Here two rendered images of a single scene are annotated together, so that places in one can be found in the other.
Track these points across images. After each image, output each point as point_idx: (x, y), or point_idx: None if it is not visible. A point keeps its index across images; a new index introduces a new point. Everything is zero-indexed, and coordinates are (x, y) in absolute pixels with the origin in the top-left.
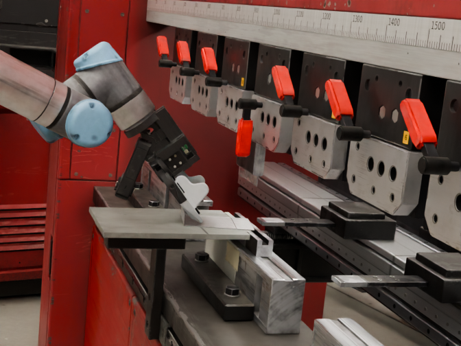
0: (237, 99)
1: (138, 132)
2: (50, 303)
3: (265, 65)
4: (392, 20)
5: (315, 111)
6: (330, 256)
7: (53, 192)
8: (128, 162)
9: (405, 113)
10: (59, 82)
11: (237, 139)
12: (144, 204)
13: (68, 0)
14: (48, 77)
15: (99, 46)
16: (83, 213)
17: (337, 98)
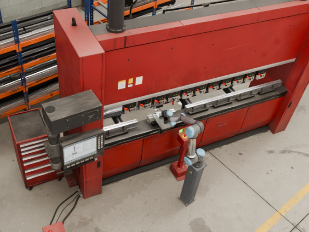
0: (163, 101)
1: None
2: (102, 169)
3: (172, 94)
4: (202, 81)
5: (187, 93)
6: None
7: None
8: (166, 118)
9: (211, 87)
10: (183, 115)
11: (173, 103)
12: (123, 132)
13: (102, 122)
14: (185, 116)
15: (171, 110)
16: None
17: (199, 90)
